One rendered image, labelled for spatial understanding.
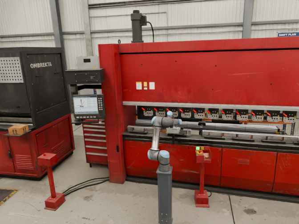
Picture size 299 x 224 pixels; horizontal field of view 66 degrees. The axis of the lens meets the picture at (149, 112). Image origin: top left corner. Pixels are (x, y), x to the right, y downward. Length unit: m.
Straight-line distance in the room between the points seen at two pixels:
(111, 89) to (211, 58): 1.52
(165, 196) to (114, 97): 1.61
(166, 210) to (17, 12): 8.54
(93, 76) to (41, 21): 6.17
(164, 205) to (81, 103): 1.80
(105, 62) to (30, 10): 6.37
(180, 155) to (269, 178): 1.30
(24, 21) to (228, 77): 7.87
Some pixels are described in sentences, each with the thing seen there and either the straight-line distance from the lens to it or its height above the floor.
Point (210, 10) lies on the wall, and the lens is 7.61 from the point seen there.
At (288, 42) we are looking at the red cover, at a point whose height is 2.23.
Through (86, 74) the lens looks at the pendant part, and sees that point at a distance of 3.38.
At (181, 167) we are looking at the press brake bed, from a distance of 3.76.
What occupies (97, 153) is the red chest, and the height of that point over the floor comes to 0.35.
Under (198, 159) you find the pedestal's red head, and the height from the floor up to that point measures 0.71.
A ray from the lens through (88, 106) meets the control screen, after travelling 3.44.
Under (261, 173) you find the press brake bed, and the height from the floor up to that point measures 0.43.
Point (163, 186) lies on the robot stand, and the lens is 2.92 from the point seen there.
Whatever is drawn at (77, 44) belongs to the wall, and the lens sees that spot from 8.60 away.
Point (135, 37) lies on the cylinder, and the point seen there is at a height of 2.39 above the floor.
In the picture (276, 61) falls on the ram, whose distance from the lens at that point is 3.47.
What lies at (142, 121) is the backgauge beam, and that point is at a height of 0.99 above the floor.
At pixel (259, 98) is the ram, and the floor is 1.50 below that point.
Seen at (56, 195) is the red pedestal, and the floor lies 0.12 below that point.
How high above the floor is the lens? 2.19
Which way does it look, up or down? 15 degrees down
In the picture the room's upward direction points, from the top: 2 degrees counter-clockwise
